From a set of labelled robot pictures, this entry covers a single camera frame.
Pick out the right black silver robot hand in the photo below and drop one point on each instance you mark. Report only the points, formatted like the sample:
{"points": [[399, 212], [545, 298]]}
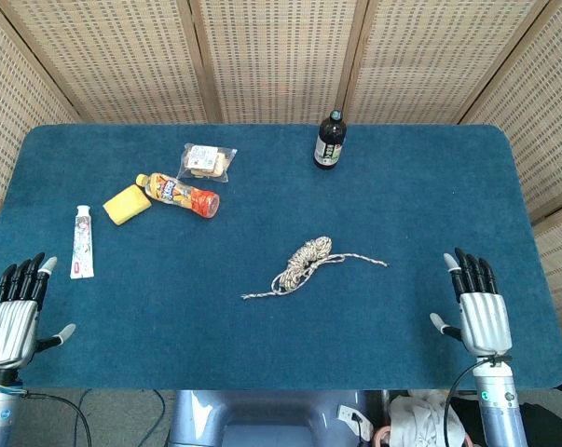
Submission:
{"points": [[485, 321]]}

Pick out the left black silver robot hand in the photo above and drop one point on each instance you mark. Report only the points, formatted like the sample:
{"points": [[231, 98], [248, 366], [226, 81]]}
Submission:
{"points": [[10, 333]]}

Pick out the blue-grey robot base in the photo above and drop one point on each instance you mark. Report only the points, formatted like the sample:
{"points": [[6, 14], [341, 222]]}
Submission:
{"points": [[262, 419]]}

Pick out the white toothpaste tube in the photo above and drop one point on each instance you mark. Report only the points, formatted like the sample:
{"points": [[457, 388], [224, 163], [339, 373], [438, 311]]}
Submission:
{"points": [[82, 242]]}

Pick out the pink round object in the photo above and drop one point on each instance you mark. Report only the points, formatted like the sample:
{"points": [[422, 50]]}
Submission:
{"points": [[378, 437]]}

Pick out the yellow sponge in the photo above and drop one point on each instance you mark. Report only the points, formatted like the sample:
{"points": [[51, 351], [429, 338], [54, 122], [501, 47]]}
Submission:
{"points": [[126, 205]]}

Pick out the blue felt table cover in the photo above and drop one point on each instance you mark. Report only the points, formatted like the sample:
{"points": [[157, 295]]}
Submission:
{"points": [[271, 335]]}

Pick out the orange yellow drink bottle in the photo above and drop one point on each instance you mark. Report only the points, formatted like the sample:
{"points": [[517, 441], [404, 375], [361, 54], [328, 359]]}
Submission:
{"points": [[178, 193]]}

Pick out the dark glass bottle white label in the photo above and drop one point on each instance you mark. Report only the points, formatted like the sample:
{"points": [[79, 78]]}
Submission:
{"points": [[329, 144]]}

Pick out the clear plastic snack packet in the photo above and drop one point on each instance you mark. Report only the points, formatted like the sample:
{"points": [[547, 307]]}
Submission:
{"points": [[206, 163]]}

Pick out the woven bamboo folding screen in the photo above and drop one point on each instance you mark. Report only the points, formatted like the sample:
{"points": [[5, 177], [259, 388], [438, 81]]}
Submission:
{"points": [[271, 60]]}

